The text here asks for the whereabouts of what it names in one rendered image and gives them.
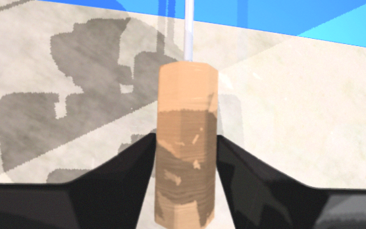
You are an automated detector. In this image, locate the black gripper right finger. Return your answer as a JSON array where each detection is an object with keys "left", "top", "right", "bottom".
[{"left": 216, "top": 135, "right": 366, "bottom": 229}]

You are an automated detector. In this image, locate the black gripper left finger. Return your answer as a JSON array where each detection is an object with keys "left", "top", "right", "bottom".
[{"left": 0, "top": 133, "right": 156, "bottom": 229}]

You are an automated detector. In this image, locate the wooden-handled tool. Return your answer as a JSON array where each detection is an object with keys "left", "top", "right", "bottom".
[{"left": 154, "top": 0, "right": 219, "bottom": 229}]

